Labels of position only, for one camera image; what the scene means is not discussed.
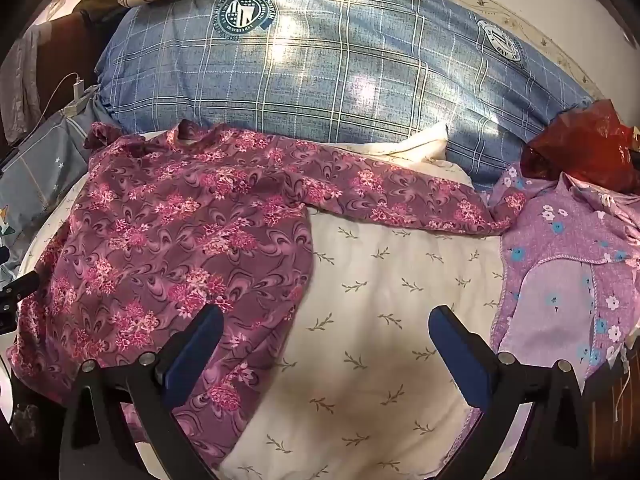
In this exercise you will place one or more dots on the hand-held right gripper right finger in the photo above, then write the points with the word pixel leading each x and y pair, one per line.
pixel 460 355

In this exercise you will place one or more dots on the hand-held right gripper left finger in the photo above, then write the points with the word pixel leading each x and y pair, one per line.
pixel 197 352

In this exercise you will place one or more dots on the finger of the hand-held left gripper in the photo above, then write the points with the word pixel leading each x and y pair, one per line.
pixel 17 290

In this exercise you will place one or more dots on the maroon floral shirt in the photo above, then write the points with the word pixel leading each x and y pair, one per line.
pixel 165 220

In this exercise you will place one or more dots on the cream leaf-print pillow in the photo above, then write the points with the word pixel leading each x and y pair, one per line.
pixel 370 320

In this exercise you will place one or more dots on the lilac floral garment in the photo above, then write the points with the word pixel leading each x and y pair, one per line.
pixel 555 270

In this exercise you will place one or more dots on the white phone charger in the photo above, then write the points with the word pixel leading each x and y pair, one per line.
pixel 76 91

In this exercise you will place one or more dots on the grey hanging garment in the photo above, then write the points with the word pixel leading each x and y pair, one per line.
pixel 22 80

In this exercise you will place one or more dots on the dark hanging garment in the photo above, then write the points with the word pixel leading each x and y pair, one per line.
pixel 90 10

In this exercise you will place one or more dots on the blue plaid quilt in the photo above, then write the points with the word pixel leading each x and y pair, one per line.
pixel 325 70

